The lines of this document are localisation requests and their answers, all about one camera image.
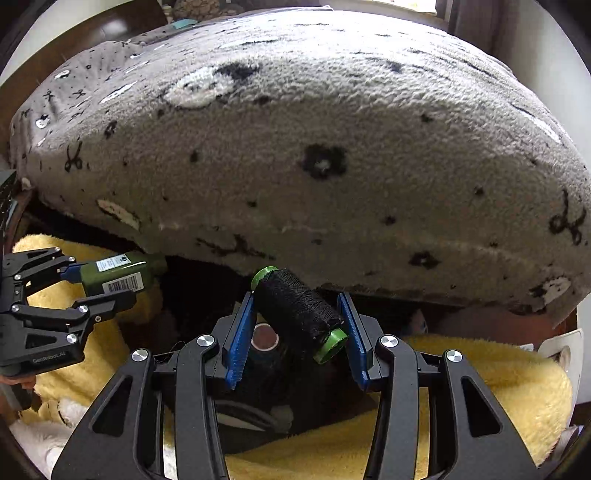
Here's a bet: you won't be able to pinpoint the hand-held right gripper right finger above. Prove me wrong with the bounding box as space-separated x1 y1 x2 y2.
336 292 539 480

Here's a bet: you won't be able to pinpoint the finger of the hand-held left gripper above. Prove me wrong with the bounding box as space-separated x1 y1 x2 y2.
0 292 138 376
1 246 86 297

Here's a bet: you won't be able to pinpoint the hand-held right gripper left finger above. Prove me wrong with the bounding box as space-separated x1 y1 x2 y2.
50 292 258 480

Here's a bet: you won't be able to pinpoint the olive green bottle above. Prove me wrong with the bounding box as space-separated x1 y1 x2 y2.
76 252 168 296

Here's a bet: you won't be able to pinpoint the black bin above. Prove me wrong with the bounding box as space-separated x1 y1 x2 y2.
161 318 385 445

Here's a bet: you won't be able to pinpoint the black thread spool green ends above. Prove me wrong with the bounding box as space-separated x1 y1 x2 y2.
250 266 350 365

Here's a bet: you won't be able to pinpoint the pink and blue toy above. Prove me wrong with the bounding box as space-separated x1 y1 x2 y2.
408 308 430 336

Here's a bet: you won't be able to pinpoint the white fluffy cloth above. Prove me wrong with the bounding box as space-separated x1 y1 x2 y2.
9 396 95 480

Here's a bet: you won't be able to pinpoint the yellow fleece blanket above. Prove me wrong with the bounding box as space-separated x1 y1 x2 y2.
11 233 574 480

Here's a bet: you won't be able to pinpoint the grey fleece printed blanket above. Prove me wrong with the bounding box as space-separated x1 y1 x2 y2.
8 6 591 329

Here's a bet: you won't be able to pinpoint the white plastic object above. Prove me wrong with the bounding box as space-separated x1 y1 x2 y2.
537 327 583 371

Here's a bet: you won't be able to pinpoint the brown patterned bag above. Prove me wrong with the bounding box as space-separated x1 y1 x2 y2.
172 0 223 22

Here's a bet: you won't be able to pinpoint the grey curtain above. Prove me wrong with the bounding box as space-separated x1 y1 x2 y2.
444 0 514 48

